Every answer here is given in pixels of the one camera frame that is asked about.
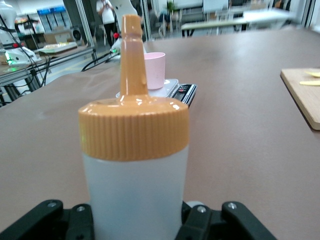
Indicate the aluminium frame workbench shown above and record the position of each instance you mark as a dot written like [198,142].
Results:
[15,75]

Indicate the pink plastic cup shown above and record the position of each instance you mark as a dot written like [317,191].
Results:
[156,72]

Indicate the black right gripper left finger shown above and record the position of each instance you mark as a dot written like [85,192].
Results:
[50,222]

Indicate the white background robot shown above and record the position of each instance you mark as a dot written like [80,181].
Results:
[17,56]

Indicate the brown table cover sheet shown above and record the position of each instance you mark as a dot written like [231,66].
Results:
[237,150]

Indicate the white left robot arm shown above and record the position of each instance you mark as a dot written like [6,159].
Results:
[117,45]

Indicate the person in white shirt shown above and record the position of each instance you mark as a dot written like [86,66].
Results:
[107,15]

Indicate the white background table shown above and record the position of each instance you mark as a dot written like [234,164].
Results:
[262,16]

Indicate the yellow plastic knife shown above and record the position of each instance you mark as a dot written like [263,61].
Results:
[311,83]

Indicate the translucent sauce bottle orange cap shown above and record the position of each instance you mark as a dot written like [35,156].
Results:
[132,187]

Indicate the wooden cutting board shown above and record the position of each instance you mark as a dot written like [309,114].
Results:
[305,100]

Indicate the yellow plastic fork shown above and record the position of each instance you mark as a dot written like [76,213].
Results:
[313,73]

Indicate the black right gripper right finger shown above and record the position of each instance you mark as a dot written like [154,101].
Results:
[220,227]

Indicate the silver digital kitchen scale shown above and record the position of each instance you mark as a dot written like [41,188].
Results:
[182,92]

